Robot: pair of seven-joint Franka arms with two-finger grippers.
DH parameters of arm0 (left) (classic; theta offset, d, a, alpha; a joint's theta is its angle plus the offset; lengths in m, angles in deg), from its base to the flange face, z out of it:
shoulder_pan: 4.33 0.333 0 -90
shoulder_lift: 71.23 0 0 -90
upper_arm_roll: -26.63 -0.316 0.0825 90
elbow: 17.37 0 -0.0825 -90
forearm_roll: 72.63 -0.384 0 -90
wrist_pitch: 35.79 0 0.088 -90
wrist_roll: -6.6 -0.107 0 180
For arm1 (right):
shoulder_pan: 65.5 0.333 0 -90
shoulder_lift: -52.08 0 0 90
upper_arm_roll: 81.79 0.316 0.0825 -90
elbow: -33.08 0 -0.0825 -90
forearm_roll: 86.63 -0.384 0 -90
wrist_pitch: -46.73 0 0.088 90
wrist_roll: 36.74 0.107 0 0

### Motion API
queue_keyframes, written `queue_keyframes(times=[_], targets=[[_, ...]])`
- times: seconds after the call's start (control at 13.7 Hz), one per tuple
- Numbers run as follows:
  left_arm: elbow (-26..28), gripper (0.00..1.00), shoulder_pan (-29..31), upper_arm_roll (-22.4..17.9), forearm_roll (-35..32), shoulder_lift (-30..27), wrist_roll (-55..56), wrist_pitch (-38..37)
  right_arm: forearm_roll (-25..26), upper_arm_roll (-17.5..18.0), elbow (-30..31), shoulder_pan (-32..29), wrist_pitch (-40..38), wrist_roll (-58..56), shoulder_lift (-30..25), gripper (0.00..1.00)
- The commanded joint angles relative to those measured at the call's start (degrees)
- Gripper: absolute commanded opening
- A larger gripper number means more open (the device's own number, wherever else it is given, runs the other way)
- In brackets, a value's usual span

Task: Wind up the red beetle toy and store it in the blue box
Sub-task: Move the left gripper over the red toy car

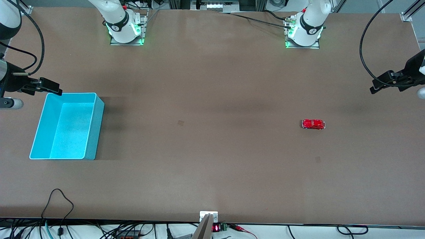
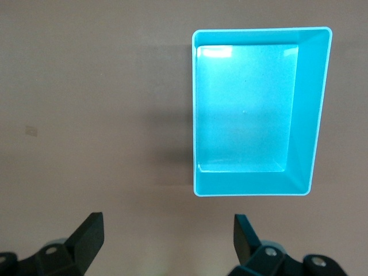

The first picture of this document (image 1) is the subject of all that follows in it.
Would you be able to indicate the red beetle toy car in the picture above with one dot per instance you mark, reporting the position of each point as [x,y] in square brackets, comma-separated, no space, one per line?
[313,124]

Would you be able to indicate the blue plastic box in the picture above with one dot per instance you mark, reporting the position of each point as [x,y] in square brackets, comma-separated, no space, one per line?
[71,132]

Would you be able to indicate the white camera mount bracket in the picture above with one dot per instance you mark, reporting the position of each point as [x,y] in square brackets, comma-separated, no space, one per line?
[208,214]

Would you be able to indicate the metal corner bracket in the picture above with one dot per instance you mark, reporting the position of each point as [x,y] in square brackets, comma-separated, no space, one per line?
[26,10]

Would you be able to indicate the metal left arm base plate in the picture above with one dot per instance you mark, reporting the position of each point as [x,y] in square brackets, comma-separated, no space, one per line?
[303,47]

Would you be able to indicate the grey camera support bar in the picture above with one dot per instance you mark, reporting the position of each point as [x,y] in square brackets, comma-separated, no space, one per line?
[203,229]

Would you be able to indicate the orange power strip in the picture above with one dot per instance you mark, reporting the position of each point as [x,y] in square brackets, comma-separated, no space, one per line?
[127,235]

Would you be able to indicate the red digit display module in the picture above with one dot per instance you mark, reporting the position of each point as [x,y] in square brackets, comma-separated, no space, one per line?
[217,227]

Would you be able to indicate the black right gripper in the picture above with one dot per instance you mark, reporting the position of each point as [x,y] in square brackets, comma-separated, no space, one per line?
[14,82]

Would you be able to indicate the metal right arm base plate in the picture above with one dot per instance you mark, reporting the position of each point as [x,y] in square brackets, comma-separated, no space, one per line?
[143,25]

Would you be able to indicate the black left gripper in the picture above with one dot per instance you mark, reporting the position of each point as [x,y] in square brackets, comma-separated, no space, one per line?
[412,70]

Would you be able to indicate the lit control unit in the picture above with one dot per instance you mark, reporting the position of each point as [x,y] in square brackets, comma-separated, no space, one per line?
[215,5]

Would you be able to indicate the aluminium frame corner profile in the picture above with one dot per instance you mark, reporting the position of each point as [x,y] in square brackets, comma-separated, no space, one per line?
[411,11]

